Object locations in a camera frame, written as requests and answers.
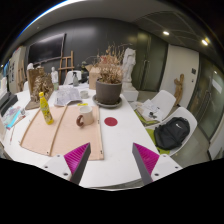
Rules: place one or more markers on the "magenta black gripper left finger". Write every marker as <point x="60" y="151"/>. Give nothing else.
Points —
<point x="77" y="160"/>

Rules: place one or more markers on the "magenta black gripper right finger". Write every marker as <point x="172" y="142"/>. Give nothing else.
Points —
<point x="146" y="161"/>

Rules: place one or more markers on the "light wooden board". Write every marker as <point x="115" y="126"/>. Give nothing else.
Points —
<point x="63" y="135"/>

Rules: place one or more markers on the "black backpack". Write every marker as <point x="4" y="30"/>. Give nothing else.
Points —
<point x="172" y="134"/>

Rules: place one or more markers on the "white chair with papers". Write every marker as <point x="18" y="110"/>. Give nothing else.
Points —
<point x="154" y="110"/>

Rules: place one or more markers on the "red round coaster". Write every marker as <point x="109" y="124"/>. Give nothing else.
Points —
<point x="110" y="121"/>

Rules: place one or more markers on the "yellow sticky note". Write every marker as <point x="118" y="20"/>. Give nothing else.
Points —
<point x="82" y="104"/>

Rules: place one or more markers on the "white chair with backpack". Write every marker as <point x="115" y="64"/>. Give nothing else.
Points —
<point x="180" y="112"/>

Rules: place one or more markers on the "grey pot saucer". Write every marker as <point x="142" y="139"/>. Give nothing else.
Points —
<point x="106" y="105"/>

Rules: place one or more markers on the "yellow plastic bottle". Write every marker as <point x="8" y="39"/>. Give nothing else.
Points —
<point x="45" y="109"/>

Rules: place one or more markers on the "small white bowl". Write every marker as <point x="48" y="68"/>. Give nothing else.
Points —
<point x="84" y="94"/>

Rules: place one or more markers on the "open magazine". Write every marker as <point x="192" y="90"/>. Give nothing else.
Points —
<point x="65" y="96"/>

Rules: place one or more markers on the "white plaster statue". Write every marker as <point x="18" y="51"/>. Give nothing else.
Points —
<point x="129" y="92"/>

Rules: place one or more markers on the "dark grey flower pot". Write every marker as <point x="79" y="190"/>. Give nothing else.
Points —
<point x="108" y="93"/>

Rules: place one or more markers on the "colourful book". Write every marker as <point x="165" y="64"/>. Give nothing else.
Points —
<point x="11" y="116"/>

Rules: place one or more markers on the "grey spray bottle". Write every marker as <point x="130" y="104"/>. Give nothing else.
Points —
<point x="75" y="80"/>

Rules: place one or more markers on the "wooden torso sculpture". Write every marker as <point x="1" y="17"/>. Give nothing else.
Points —
<point x="178" y="89"/>

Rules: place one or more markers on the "small white figurine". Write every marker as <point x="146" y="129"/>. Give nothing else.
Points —
<point x="54" y="78"/>

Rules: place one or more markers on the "wooden easel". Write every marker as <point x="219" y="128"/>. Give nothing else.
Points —
<point x="66" y="64"/>

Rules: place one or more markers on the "dried brown plant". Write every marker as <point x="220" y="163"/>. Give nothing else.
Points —
<point x="110" y="64"/>

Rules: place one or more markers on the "white mug brown handle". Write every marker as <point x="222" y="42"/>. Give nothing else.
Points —
<point x="85" y="116"/>

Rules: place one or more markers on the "dark wall screen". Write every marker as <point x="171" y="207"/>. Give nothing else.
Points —
<point x="46" y="49"/>

